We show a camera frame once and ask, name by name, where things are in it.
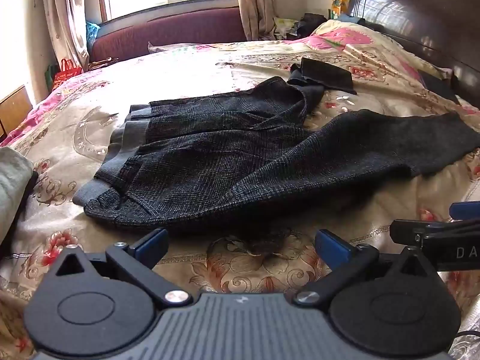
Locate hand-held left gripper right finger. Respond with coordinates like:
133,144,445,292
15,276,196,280
294,229,440,307

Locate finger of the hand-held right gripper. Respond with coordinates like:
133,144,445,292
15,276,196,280
449,201,480,222
389,219,456,249

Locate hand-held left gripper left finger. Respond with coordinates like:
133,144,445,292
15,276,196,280
52,228,193,307

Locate dark plaid pants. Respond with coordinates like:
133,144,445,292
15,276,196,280
72,76,480,238

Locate floral satin bed blanket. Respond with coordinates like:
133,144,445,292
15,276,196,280
0,20,480,360

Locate grey-green cloth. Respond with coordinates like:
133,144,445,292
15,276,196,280
0,145,40,250

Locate folded dark cloth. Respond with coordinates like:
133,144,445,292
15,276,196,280
287,57,358,95

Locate dark wooden headboard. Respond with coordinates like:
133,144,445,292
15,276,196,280
347,0,480,102

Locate red shopping bag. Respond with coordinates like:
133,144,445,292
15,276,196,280
52,58,83,90

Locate wooden cabinet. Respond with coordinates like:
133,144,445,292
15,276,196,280
0,84,34,139

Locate maroon sofa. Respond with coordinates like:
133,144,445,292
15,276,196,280
90,6,248,63

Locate dark clothing pile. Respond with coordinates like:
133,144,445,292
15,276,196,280
294,13,329,38

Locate green floral cloth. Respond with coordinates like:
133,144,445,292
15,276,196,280
273,16,301,40

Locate blue plastic bag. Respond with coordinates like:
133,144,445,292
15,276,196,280
85,22,102,51

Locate yellow toy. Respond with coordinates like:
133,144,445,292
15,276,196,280
329,0,349,19

